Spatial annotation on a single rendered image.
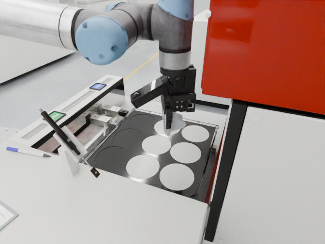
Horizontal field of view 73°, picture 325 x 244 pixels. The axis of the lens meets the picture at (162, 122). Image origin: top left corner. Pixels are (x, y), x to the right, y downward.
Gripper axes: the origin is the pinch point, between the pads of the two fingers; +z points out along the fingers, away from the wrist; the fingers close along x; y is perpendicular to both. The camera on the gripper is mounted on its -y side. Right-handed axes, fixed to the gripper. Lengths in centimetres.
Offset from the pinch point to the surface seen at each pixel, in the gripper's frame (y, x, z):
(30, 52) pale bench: -160, 319, 65
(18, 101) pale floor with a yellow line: -155, 222, 99
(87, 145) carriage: -26.0, 11.4, 11.3
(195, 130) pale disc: 13.1, 11.6, 9.4
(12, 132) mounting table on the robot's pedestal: -61, 32, 17
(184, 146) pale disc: 6.9, 3.4, 9.4
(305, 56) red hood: 12.7, -27.0, -30.5
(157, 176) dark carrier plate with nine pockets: -3.7, -8.2, 9.3
